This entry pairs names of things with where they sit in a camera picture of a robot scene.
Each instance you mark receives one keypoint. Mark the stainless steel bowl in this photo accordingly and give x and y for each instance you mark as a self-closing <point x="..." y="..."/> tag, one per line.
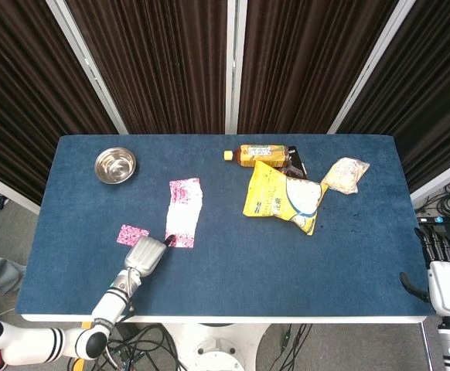
<point x="115" y="166"/>

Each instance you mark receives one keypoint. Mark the small pink packet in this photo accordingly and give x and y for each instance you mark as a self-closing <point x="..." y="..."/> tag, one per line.
<point x="132" y="233"/>

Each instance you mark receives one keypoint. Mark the small beige snack bag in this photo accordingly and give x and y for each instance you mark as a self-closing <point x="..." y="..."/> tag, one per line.
<point x="346" y="175"/>

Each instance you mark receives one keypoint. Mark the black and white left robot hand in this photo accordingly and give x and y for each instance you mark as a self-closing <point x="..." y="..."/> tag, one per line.
<point x="144" y="257"/>

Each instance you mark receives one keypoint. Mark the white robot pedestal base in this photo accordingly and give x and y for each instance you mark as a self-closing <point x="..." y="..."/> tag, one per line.
<point x="217" y="348"/>

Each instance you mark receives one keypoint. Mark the dark brown curtain panel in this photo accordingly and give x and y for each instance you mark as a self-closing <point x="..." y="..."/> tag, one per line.
<point x="306" y="65"/>
<point x="24" y="96"/>
<point x="159" y="65"/>
<point x="430" y="96"/>

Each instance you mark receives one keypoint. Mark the white partition post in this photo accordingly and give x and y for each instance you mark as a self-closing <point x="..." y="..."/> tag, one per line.
<point x="234" y="65"/>
<point x="441" y="179"/>
<point x="370" y="69"/>
<point x="87" y="65"/>
<point x="6" y="191"/>

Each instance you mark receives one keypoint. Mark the yellow snack bag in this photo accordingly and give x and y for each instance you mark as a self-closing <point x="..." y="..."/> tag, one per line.
<point x="271" y="193"/>

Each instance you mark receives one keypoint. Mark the black snack packet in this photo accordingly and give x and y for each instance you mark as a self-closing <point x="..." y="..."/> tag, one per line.
<point x="296" y="162"/>

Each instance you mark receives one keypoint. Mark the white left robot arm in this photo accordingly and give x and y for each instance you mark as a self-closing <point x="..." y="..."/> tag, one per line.
<point x="107" y="309"/>

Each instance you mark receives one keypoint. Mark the yellow tea bottle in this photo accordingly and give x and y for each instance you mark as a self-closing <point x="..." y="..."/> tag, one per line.
<point x="261" y="154"/>

